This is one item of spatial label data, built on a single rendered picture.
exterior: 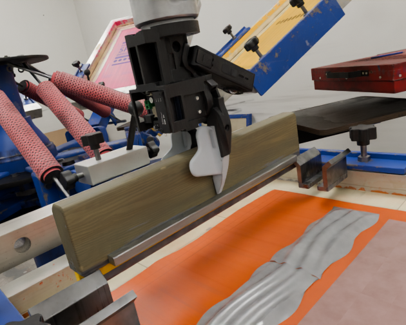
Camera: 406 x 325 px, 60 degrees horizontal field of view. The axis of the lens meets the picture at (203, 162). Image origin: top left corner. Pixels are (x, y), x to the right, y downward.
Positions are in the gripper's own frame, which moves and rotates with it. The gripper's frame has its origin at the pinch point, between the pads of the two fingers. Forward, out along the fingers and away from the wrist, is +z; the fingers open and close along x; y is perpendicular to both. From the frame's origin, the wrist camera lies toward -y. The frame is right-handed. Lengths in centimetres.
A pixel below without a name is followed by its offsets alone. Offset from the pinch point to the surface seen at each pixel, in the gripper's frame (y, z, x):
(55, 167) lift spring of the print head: 5.6, 0.0, -40.1
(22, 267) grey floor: -18, 106, -241
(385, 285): -2.2, 10.1, 21.2
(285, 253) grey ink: -2.3, 9.9, 9.0
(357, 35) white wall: -200, -13, -62
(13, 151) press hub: 4, -1, -73
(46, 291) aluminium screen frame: 21.2, 8.2, -10.4
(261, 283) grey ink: 5.0, 9.3, 10.6
